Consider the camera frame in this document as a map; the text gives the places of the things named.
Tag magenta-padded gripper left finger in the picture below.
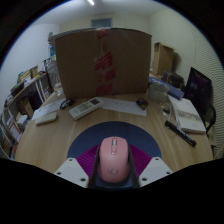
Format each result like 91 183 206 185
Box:
53 143 101 189

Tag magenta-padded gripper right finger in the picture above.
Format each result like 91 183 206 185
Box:
128 143 174 188

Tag pink computer mouse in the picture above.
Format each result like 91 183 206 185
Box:
97 135 131 184

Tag blue mouse pad, black wrist rest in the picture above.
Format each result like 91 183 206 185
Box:
66 120 162 190

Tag black marker pen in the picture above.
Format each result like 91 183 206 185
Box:
164 120 197 148

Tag small white flat device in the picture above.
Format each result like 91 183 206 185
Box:
35 112 58 126

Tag white book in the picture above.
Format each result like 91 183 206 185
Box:
167 94 207 135

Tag white paper sheet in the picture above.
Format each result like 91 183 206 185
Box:
98 96 148 117
31 99 64 121

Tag black eyeglasses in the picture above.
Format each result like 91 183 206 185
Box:
59 98 76 110

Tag clear round plastic container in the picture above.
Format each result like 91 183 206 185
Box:
147 82 170 104

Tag blue book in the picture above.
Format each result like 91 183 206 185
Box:
148 76 185 101

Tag shelf unit with books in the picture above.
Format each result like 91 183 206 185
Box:
0 56 56 159

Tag black office chair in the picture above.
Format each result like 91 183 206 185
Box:
184 66 218 134

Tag large brown cardboard box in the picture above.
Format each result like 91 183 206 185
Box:
54 27 153 100

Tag tall open cardboard box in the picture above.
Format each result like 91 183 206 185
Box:
152 41 175 77

